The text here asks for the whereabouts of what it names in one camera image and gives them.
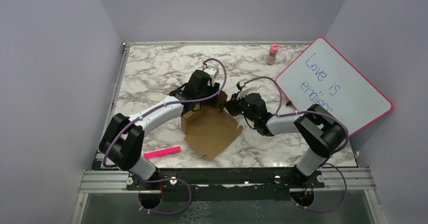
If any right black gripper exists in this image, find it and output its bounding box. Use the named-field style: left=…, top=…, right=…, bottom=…
left=222, top=91, right=257, bottom=123

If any brown cardboard box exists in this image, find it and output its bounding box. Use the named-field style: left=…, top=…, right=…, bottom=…
left=181, top=91, right=243, bottom=161

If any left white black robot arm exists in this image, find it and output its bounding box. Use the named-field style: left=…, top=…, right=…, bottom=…
left=98, top=66, right=221, bottom=189

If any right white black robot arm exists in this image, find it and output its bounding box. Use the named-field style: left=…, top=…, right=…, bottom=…
left=224, top=81, right=349, bottom=187

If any pink-capped small bottle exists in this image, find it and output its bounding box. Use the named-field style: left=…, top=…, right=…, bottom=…
left=266, top=44, right=280, bottom=65

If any pink rectangular stick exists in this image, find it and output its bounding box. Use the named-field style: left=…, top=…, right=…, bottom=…
left=143, top=146, right=181, bottom=159

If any pink-framed whiteboard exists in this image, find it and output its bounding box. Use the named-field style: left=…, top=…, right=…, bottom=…
left=276, top=37, right=393, bottom=135

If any aluminium front frame rail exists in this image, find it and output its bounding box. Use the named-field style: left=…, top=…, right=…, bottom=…
left=72, top=167, right=386, bottom=223

